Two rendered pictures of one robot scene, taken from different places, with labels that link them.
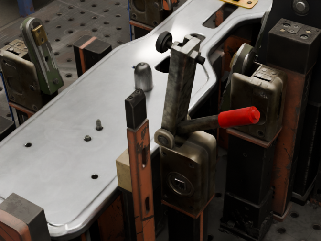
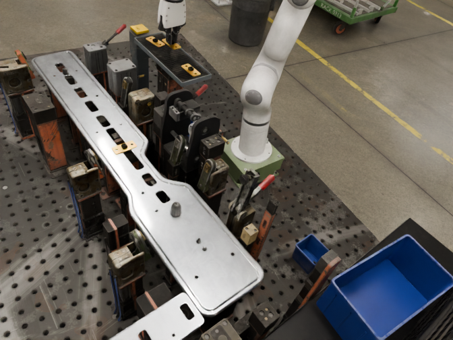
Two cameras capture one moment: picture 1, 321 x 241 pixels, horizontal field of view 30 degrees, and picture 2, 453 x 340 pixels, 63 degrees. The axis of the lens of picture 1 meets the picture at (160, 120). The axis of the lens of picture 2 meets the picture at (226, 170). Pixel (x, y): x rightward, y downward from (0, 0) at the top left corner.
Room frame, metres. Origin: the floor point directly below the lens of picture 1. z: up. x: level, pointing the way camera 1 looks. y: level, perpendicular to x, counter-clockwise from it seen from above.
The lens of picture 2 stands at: (0.59, 0.68, 1.94)
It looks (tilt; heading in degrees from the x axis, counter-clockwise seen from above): 46 degrees down; 279
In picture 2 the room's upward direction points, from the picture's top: 12 degrees clockwise
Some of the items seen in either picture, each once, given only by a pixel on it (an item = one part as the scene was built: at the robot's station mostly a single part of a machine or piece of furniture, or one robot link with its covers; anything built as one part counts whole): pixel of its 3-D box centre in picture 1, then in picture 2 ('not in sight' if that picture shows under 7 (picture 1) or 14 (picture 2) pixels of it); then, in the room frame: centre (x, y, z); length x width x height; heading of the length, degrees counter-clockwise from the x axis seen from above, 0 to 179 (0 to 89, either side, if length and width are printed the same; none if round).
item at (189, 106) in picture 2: (306, 76); (186, 155); (0.90, -0.28, 0.94); 0.18 x 0.13 x 0.49; 145
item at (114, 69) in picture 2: not in sight; (125, 106); (1.28, -0.49, 0.90); 0.13 x 0.10 x 0.41; 55
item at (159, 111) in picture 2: not in sight; (166, 146); (1.01, -0.35, 0.89); 0.13 x 0.11 x 0.38; 55
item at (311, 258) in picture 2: not in sight; (309, 254); (0.33, -0.17, 0.74); 0.11 x 0.10 x 0.09; 145
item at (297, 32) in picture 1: (282, 130); (206, 181); (0.79, -0.22, 0.91); 0.07 x 0.05 x 0.42; 55
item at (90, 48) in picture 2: not in sight; (99, 80); (1.49, -0.64, 0.88); 0.11 x 0.10 x 0.36; 55
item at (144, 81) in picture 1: (143, 78); (176, 209); (0.82, 0.03, 1.02); 0.03 x 0.03 x 0.07
